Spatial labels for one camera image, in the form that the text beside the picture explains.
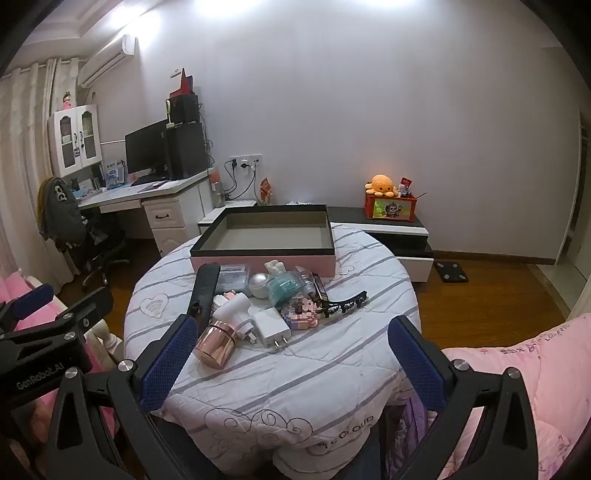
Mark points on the rose gold metal cup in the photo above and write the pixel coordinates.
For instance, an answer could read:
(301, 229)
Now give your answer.
(214, 344)

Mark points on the clear plastic floss box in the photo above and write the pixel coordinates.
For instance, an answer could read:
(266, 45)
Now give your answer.
(233, 277)

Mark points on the black computer tower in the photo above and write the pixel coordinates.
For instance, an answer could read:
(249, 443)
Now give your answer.
(187, 150)

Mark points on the teal round case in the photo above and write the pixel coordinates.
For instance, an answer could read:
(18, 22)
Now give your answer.
(284, 288)

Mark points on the black speaker box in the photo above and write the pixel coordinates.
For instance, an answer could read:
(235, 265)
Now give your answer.
(184, 108)

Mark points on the small pink toy figure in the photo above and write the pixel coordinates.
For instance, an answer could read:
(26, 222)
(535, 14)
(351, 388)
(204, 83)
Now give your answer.
(231, 297)

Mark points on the cream curtain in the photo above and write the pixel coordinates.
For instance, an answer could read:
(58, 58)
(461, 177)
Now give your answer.
(23, 138)

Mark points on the white glass door cabinet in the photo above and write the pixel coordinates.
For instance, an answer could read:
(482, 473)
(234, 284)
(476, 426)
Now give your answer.
(74, 138)

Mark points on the small doll in pink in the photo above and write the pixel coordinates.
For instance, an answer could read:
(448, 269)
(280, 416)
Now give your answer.
(68, 100)

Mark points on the black computer monitor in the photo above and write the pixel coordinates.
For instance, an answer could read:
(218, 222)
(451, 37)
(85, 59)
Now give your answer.
(147, 147)

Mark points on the white desk with drawers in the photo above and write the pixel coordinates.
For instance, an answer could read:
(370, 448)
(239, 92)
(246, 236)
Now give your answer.
(171, 217)

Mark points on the black hair claw clip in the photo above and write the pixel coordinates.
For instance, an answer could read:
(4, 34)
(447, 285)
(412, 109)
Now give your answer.
(344, 307)

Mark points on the blue white carton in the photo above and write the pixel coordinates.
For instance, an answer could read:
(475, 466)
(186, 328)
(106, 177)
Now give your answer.
(115, 174)

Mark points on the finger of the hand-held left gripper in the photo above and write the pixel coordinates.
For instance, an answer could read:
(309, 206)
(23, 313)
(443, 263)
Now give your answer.
(32, 300)
(90, 307)

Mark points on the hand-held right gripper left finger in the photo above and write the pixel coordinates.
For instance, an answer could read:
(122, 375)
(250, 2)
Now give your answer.
(170, 362)

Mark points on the small red white figurine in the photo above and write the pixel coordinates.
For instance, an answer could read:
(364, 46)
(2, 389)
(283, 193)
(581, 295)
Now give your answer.
(406, 186)

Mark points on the purple patterned cloth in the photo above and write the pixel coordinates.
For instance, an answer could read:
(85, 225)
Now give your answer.
(411, 438)

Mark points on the grey hooded jacket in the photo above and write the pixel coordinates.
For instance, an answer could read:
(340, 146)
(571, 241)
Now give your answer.
(60, 207)

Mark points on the black long case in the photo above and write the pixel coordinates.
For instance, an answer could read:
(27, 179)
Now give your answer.
(203, 295)

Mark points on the dark slim tube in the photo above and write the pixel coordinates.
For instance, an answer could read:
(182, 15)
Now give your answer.
(319, 286)

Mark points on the cream phone handset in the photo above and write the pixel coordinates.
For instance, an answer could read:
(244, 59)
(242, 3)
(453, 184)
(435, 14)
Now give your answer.
(170, 113)

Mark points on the colourful block figure toy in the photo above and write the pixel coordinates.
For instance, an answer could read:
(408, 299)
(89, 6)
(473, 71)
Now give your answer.
(300, 314)

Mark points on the white air conditioner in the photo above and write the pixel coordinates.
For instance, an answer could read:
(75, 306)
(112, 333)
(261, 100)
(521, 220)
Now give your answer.
(106, 62)

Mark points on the small red packet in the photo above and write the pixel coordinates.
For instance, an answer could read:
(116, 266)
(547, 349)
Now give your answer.
(265, 191)

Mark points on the orange octopus plush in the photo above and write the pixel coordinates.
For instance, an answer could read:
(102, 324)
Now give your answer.
(382, 184)

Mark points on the white wall outlet strip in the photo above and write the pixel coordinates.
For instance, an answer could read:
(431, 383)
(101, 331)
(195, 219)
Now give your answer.
(244, 161)

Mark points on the white rounded plug adapter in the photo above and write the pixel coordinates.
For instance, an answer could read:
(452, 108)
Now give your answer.
(231, 311)

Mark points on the black office chair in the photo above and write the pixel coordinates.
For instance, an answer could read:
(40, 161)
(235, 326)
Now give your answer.
(99, 249)

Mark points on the black bathroom scale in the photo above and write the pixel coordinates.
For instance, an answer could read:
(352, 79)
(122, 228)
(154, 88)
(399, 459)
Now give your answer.
(451, 271)

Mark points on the silver round jar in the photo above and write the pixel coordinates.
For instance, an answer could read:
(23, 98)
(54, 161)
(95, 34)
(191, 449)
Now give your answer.
(261, 285)

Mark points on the red printed storage box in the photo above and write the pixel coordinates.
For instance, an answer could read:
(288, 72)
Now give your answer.
(392, 207)

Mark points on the white square charger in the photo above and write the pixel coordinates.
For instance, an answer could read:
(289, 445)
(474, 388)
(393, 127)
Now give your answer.
(272, 327)

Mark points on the water bottle with orange cap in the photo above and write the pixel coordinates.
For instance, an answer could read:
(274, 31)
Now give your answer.
(217, 191)

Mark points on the pink quilt with print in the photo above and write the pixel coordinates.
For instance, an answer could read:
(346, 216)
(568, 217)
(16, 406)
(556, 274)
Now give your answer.
(545, 378)

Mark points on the small clear glass bottle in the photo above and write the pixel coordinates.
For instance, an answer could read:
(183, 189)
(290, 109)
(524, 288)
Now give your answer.
(305, 277)

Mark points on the pink box with black rim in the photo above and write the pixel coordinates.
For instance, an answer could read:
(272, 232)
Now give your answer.
(263, 263)

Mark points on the red paper bag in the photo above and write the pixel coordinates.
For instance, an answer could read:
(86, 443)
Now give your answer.
(185, 83)

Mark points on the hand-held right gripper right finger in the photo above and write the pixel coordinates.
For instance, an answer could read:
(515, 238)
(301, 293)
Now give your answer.
(415, 362)

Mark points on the white bed post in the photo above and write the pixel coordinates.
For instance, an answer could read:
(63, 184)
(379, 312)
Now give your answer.
(111, 346)

